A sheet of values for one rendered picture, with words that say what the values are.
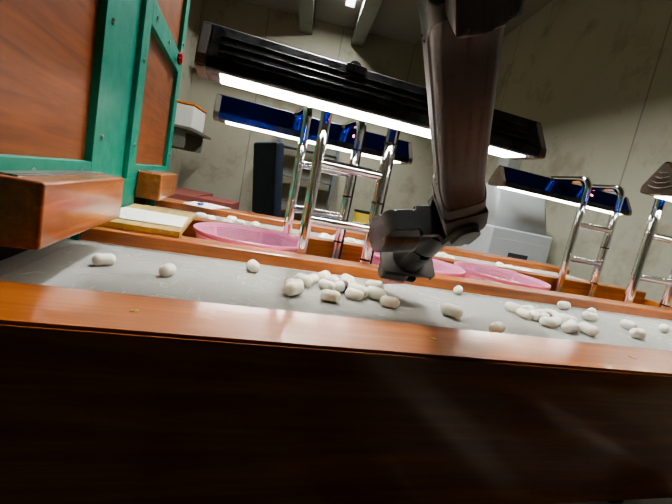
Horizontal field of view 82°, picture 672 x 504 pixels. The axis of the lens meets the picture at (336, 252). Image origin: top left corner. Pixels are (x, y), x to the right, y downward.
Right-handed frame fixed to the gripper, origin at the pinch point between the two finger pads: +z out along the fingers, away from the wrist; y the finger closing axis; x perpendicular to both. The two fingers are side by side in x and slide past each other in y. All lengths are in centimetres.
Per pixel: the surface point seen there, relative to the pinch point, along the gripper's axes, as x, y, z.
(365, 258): -9.0, 0.2, 8.4
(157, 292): 12.4, 38.3, -11.9
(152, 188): -34, 51, 30
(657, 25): -257, -260, 20
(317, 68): -22.0, 21.1, -24.8
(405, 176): -413, -259, 390
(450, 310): 9.7, -6.1, -10.3
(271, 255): -4.5, 21.8, 4.7
